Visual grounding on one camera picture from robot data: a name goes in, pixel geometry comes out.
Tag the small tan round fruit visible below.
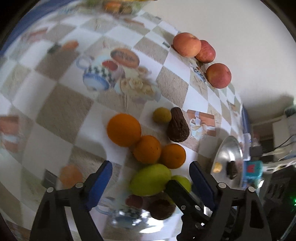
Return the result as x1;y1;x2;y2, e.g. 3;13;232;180
152;108;171;124

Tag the dark round passion fruit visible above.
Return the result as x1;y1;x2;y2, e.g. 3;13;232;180
147;199;176;220

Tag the large green mango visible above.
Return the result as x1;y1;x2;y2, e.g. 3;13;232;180
129;164;171;197

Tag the small green fruit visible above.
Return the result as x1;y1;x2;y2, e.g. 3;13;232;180
171;175;192;193

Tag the small yellow-brown fruit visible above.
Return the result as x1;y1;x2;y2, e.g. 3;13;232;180
213;162;223;173

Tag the dark brown avocado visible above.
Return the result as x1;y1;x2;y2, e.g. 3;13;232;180
166;107;190;143
226;161;238;180

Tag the checkered printed tablecloth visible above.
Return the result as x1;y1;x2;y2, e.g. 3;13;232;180
1;1;242;240

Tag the silver metal bowl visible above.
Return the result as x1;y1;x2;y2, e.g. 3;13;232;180
211;136;243;189

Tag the red apple behind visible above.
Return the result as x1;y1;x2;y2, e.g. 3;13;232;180
195;40;216;64

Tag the middle orange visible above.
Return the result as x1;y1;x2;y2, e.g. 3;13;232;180
132;135;162;164

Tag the red apple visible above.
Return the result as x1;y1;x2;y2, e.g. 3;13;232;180
195;40;216;64
206;63;232;89

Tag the pale orange apple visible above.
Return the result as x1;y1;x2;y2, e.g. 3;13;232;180
173;32;201;58

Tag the large orange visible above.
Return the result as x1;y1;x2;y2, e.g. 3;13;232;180
106;113;142;148

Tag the red apple right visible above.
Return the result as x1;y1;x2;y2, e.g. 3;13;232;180
206;63;232;89

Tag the clear plastic fruit tray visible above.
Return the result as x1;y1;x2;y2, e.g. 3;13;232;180
83;0;152;15

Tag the right orange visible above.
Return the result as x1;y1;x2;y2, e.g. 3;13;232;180
159;144;186;169

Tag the teal box red label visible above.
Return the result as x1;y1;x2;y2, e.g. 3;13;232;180
243;160;263;182

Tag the dark brown avocado on table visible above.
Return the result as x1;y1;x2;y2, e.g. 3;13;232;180
166;107;190;143

